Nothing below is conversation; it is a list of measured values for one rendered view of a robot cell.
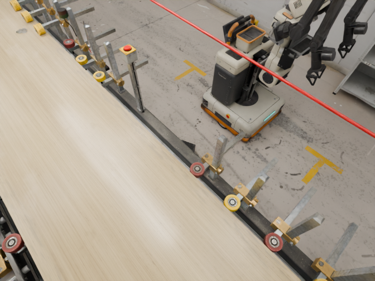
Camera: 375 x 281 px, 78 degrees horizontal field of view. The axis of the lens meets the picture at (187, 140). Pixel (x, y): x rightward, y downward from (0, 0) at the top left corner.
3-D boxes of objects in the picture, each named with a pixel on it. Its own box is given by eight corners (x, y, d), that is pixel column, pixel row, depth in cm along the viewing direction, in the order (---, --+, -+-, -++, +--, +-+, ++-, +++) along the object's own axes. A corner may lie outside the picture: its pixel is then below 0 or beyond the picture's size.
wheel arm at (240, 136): (240, 134, 149) (242, 130, 145) (244, 137, 147) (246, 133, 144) (191, 175, 132) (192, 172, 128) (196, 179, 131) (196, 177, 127)
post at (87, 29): (106, 77, 198) (87, 22, 158) (109, 79, 197) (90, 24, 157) (102, 79, 197) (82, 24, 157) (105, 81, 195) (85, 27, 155)
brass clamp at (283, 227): (275, 217, 121) (279, 215, 117) (298, 238, 116) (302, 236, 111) (268, 226, 118) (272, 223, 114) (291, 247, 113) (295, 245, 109)
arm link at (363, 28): (351, 13, 155) (345, 17, 152) (371, 11, 147) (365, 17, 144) (348, 31, 162) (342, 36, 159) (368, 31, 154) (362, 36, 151)
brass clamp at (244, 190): (239, 184, 130) (240, 180, 126) (258, 202, 125) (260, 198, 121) (231, 192, 128) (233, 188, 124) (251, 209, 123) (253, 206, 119)
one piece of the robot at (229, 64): (207, 102, 250) (217, 29, 180) (240, 79, 271) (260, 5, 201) (230, 120, 237) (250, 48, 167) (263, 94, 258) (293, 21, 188)
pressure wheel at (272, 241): (272, 257, 111) (281, 254, 102) (256, 250, 113) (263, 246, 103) (277, 241, 115) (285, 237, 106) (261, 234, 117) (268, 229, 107)
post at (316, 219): (276, 236, 130) (318, 211, 90) (281, 241, 128) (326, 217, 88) (272, 240, 128) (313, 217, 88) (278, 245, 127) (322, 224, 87)
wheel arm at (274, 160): (272, 159, 140) (274, 156, 136) (277, 163, 138) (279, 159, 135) (224, 208, 123) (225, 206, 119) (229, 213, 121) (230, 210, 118)
